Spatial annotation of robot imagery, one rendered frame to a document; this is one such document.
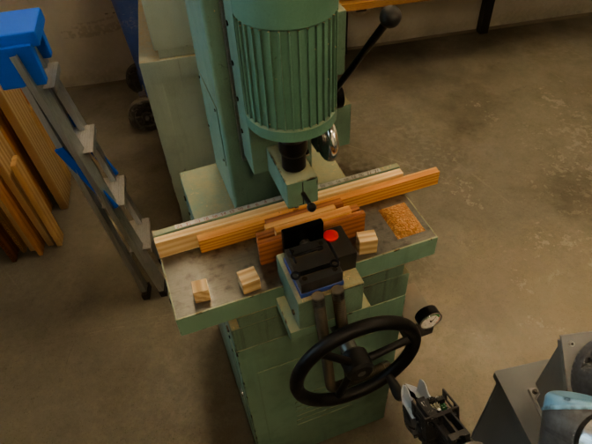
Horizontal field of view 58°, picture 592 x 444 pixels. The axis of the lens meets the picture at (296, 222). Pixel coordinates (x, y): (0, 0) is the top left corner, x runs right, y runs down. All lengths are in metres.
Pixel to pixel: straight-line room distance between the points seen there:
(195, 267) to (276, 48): 0.53
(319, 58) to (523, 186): 2.03
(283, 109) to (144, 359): 1.43
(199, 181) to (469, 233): 1.39
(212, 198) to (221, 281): 0.38
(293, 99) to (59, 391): 1.59
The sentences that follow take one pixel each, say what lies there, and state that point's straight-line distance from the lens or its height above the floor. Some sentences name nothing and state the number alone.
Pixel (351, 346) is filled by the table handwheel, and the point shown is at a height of 0.83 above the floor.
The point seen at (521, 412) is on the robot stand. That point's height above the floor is 0.55.
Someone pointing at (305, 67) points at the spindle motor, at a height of 1.35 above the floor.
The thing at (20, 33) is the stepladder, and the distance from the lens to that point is 1.67.
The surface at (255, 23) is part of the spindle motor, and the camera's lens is 0.88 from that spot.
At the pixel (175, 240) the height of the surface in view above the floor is 0.94.
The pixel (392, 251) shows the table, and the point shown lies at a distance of 1.20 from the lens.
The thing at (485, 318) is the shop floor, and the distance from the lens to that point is 2.26.
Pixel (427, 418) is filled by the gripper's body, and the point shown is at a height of 0.85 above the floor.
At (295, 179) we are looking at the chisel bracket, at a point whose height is 1.07.
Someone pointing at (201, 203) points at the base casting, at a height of 0.80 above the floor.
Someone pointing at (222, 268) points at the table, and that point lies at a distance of 1.18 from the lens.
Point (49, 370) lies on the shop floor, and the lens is 2.29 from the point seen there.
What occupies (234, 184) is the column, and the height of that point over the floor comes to 0.90.
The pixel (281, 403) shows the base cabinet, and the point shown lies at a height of 0.39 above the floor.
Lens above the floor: 1.80
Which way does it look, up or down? 46 degrees down
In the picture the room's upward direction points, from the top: 3 degrees counter-clockwise
